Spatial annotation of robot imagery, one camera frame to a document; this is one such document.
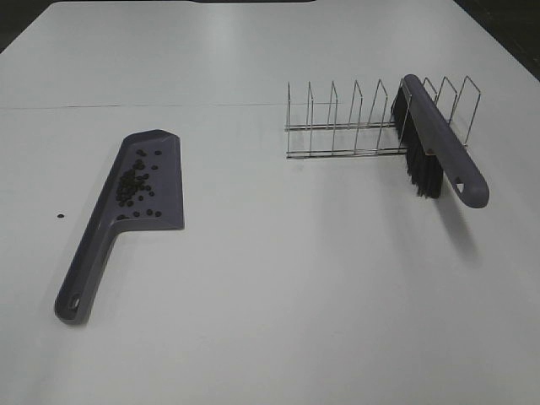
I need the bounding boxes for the pile of coffee beans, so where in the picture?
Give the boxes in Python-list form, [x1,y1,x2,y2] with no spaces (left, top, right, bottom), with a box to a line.
[113,148,163,221]

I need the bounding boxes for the chrome wire dish rack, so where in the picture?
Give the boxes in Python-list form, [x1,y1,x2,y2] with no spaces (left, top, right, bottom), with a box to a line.
[283,76,483,159]

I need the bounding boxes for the purple plastic dustpan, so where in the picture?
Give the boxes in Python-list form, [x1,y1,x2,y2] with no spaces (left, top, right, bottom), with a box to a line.
[54,129,185,325]

